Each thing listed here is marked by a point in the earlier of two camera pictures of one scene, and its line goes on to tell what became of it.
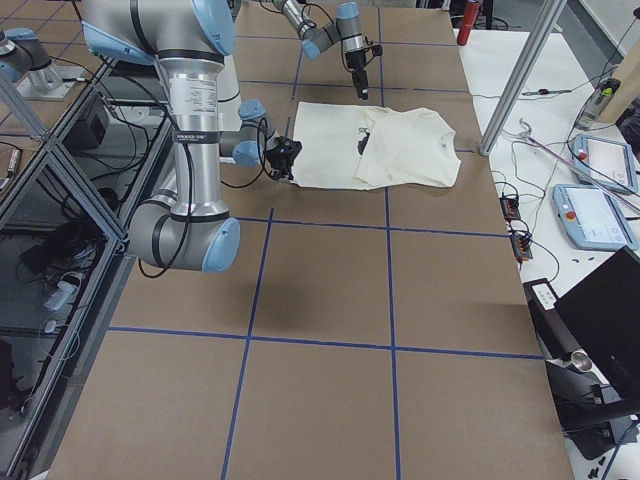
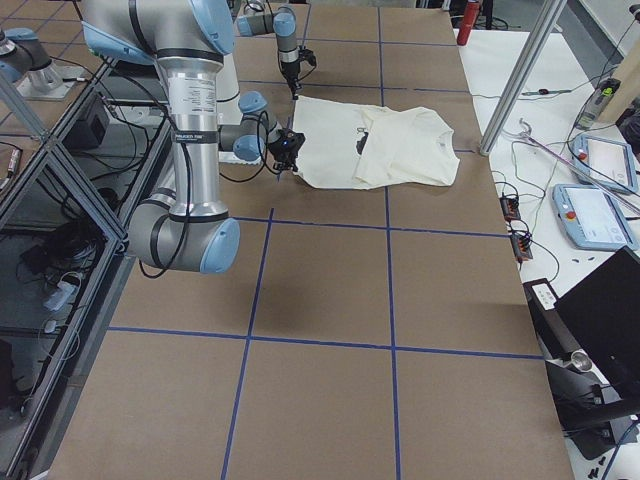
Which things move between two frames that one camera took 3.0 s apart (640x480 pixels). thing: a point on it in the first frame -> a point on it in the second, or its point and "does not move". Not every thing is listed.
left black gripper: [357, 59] -> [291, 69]
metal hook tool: [602, 181] does not move
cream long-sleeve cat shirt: [345, 146] does not move
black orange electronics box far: [510, 207] does not move
